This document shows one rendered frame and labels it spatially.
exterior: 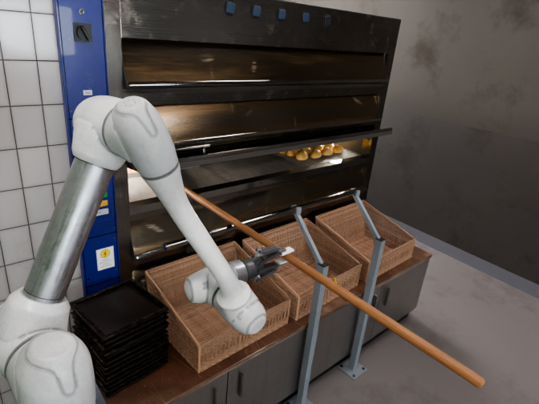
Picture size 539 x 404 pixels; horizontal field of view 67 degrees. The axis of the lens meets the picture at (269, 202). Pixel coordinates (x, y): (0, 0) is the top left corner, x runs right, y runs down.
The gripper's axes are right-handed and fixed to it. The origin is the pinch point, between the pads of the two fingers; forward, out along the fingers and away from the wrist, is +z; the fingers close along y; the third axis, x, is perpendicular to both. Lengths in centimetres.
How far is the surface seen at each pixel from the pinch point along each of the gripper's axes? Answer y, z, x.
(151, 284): 39, -25, -61
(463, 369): -1, -1, 69
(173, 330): 53, -24, -41
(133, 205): 2, -27, -72
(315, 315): 53, 39, -11
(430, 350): -1, -1, 60
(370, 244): 60, 140, -50
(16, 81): -53, -67, -70
